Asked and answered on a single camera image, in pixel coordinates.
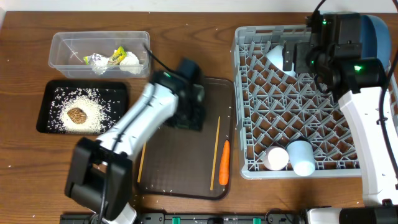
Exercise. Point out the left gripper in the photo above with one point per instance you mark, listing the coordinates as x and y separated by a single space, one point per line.
198 124

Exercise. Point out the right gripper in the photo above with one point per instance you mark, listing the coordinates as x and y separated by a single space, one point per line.
288 58

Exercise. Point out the light blue bowl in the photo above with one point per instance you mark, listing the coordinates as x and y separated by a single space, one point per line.
276 58

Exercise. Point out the orange carrot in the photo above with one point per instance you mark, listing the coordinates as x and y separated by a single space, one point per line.
224 164

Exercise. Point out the white tissue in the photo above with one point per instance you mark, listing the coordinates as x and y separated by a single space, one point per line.
131 64

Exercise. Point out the dark blue plate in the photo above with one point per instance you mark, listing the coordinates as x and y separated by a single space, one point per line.
376 39

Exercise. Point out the pink cup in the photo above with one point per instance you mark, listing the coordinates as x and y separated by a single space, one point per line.
275 158

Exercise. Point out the pile of white rice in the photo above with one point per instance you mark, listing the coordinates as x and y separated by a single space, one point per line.
103 108

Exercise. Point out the light blue cup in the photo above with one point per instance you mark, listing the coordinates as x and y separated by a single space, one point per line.
301 157

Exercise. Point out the yellow green snack wrapper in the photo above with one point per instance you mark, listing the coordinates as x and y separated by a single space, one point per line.
100 63

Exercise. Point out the brown food scrap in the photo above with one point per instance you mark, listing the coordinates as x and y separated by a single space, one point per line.
77 115

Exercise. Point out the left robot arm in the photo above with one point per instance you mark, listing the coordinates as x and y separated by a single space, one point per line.
100 174

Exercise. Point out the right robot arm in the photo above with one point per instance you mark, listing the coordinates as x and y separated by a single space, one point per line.
370 120

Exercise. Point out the grey dishwasher rack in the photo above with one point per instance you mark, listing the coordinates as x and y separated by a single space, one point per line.
274 108

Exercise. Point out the right wooden chopstick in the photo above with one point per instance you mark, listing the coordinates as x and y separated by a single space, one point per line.
215 154

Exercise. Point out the wooden chopstick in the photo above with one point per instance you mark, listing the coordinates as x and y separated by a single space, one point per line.
215 154
141 163

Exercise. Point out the brown serving tray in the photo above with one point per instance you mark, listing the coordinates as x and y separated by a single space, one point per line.
178 162

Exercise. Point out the left wooden chopstick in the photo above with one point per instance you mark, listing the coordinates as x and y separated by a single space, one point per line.
141 163

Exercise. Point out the black tray bin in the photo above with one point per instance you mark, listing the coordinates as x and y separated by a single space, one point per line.
53 84

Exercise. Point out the clear plastic bin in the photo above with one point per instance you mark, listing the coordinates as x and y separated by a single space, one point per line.
68 49

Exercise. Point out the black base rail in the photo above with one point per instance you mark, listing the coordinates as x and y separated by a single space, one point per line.
269 218

